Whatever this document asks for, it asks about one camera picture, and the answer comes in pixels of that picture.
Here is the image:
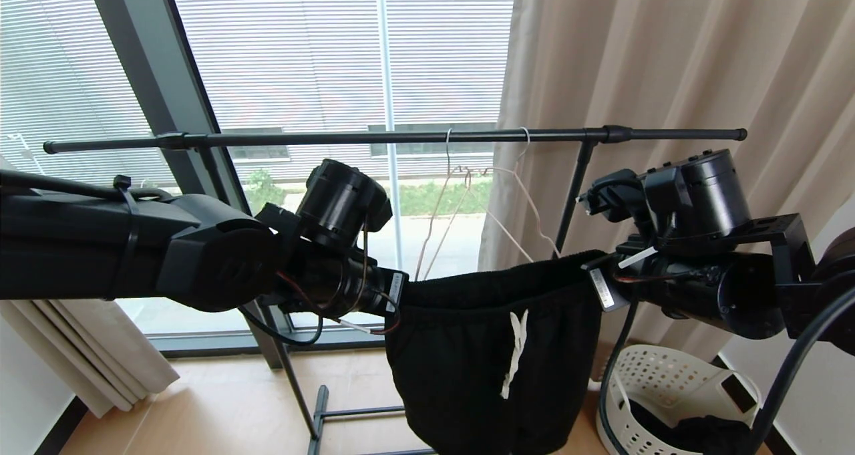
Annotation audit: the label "white laundry basket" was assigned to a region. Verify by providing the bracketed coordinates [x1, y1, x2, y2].
[596, 344, 763, 455]

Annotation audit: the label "black cable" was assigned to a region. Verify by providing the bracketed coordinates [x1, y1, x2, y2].
[596, 287, 855, 455]
[236, 304, 325, 347]

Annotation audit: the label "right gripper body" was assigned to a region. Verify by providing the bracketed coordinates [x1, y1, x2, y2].
[580, 249, 788, 341]

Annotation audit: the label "pink clothes hanger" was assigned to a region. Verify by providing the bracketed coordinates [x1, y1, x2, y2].
[460, 127, 562, 263]
[413, 128, 472, 283]

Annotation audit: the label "beige curtain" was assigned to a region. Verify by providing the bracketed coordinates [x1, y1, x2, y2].
[477, 0, 855, 377]
[0, 153, 180, 420]

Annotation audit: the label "black garment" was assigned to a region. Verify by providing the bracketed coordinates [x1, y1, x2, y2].
[627, 400, 753, 455]

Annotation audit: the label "black clothes rack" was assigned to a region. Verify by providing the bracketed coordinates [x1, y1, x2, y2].
[43, 125, 748, 455]

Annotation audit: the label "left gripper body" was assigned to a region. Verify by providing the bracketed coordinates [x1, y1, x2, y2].
[280, 241, 410, 323]

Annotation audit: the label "black shorts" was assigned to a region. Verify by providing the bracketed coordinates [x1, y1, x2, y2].
[385, 249, 606, 455]

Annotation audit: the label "window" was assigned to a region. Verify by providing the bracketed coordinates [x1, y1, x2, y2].
[0, 0, 519, 357]

